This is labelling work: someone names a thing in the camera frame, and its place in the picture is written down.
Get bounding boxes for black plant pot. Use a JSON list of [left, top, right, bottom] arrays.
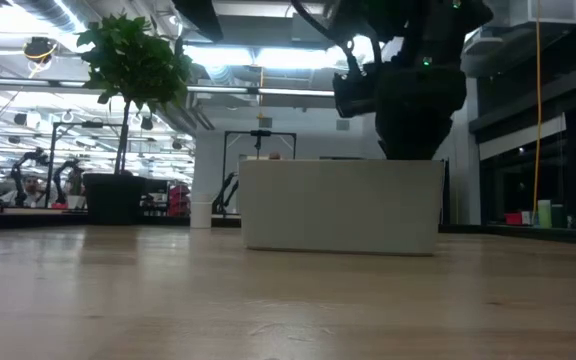
[[82, 171, 148, 227]]

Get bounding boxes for light green cup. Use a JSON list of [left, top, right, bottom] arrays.
[[536, 199, 553, 229]]

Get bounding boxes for long yellow cable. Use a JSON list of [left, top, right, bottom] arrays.
[[531, 0, 544, 214]]

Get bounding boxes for black gantry frame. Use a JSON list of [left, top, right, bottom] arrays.
[[221, 129, 298, 217]]

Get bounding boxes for person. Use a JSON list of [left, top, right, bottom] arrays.
[[17, 174, 59, 209]]

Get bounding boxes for red storage bins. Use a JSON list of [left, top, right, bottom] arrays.
[[167, 183, 192, 217]]

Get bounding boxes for black aluminium table frame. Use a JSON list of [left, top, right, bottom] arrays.
[[0, 208, 576, 247]]

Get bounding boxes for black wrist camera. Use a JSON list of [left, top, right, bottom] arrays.
[[332, 71, 378, 120]]

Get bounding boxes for pale rectangular basket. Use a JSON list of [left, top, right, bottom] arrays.
[[237, 158, 446, 257]]

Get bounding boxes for dark green cup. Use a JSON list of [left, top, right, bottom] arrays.
[[551, 203, 567, 229]]

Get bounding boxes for white pill bottle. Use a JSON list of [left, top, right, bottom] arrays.
[[189, 193, 214, 231]]

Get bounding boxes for ceiling cable reel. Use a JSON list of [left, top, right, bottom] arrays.
[[22, 36, 59, 65]]

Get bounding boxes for green leafy plant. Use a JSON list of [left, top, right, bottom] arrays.
[[76, 13, 195, 176]]

